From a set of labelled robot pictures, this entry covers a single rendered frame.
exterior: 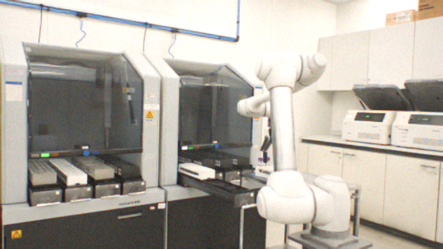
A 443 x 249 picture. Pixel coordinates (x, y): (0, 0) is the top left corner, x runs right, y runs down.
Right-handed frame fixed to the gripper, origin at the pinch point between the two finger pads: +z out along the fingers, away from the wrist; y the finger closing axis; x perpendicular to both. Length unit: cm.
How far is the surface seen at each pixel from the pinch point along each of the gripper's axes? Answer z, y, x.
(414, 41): -105, 220, 37
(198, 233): 51, -35, 31
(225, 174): 13.9, -13.9, 32.2
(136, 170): 7, -75, 38
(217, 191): 13.6, -43.7, -4.7
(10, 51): -58, -139, 49
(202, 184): 13.0, -44.3, 11.7
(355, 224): 34, 31, -39
